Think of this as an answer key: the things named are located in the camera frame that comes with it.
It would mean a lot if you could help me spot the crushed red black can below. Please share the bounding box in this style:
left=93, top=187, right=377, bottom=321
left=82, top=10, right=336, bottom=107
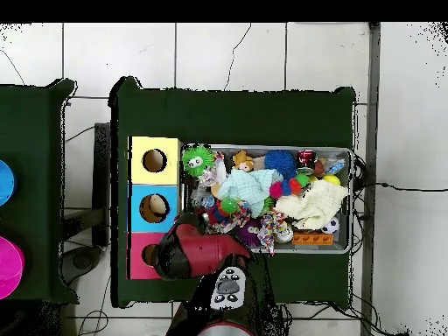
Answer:
left=296, top=149, right=319, bottom=175

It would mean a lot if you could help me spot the wooden box with three holes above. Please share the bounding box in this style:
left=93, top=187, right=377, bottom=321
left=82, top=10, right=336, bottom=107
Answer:
left=127, top=136, right=183, bottom=281

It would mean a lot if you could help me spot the silver mesh bin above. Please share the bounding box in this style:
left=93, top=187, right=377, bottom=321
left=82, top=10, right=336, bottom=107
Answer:
left=179, top=143, right=354, bottom=255

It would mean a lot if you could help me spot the mint knitted cloth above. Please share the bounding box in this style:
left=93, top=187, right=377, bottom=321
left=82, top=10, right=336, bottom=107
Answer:
left=216, top=168, right=281, bottom=218

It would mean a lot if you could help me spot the brown teddy bear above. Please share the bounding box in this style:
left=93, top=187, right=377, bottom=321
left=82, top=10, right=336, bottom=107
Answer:
left=231, top=150, right=255, bottom=172

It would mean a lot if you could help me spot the green spiky toy with eyes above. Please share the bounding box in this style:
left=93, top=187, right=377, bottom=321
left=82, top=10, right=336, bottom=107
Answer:
left=181, top=144, right=216, bottom=178

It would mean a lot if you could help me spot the purple spiky toy with eyes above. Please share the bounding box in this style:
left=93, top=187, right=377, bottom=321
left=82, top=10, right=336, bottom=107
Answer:
left=234, top=218, right=263, bottom=248

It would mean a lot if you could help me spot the blue spiky ball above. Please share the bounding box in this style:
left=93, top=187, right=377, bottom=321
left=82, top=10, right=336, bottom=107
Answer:
left=262, top=150, right=298, bottom=179

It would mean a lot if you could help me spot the multicolour spiky caterpillar toy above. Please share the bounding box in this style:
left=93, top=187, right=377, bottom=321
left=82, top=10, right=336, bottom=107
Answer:
left=268, top=171, right=311, bottom=200

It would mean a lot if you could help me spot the dark green table cloth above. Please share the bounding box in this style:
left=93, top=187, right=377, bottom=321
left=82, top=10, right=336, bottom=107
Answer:
left=0, top=78, right=79, bottom=304
left=109, top=75, right=357, bottom=309

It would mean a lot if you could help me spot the cream knitted cloth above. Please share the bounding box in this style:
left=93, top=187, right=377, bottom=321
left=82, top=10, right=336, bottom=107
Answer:
left=273, top=179, right=350, bottom=231

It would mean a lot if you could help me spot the small soccer ball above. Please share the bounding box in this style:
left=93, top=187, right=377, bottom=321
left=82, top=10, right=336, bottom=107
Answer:
left=320, top=216, right=340, bottom=235

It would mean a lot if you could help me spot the blue bowl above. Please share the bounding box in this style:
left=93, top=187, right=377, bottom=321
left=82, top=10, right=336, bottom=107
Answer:
left=0, top=159, right=17, bottom=207

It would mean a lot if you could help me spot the pink bowl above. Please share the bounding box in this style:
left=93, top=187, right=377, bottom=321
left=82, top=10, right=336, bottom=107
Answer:
left=0, top=235, right=25, bottom=300

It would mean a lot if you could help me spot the colourful rope toy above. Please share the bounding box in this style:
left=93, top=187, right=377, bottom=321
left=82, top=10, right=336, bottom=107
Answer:
left=256, top=209, right=289, bottom=257

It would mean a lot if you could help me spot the black cable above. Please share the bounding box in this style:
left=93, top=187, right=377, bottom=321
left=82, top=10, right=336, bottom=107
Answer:
left=353, top=180, right=448, bottom=193
left=76, top=276, right=112, bottom=336

